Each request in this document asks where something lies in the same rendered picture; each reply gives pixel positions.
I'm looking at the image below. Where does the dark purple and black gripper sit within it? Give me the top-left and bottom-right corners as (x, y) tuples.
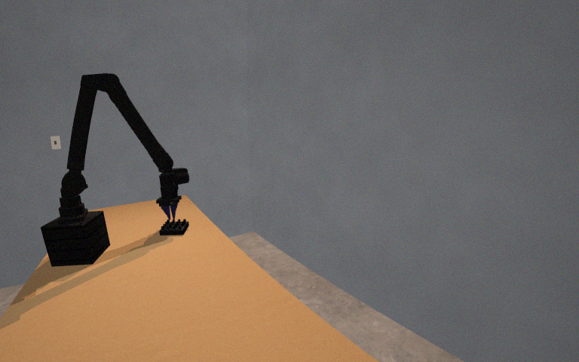
(156, 186), (182, 220)

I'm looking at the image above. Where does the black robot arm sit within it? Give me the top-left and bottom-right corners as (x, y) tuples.
(57, 73), (189, 225)

